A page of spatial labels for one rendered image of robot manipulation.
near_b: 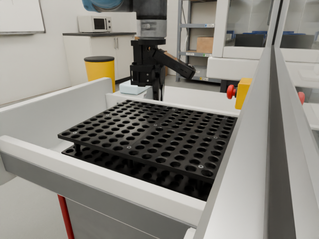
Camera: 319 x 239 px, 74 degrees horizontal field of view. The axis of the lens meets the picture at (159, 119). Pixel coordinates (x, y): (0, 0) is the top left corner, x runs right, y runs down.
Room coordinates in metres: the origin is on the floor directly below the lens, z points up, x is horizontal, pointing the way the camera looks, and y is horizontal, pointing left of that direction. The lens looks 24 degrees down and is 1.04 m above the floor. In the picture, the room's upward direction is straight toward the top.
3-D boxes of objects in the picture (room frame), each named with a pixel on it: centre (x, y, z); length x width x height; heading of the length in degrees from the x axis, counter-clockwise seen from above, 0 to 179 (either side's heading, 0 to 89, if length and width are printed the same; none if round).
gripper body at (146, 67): (0.58, 0.03, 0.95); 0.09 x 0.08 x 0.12; 79
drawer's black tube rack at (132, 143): (0.30, 0.01, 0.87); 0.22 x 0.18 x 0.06; 64
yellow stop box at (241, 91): (0.55, -0.23, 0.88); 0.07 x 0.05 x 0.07; 154
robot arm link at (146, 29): (0.57, 0.02, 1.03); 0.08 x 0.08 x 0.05
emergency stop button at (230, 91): (0.56, -0.20, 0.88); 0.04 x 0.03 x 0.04; 154
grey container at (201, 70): (4.32, -0.82, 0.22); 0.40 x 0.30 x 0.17; 59
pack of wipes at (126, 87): (0.99, 0.11, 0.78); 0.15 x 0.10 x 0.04; 157
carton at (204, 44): (4.25, -0.95, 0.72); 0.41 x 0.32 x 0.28; 59
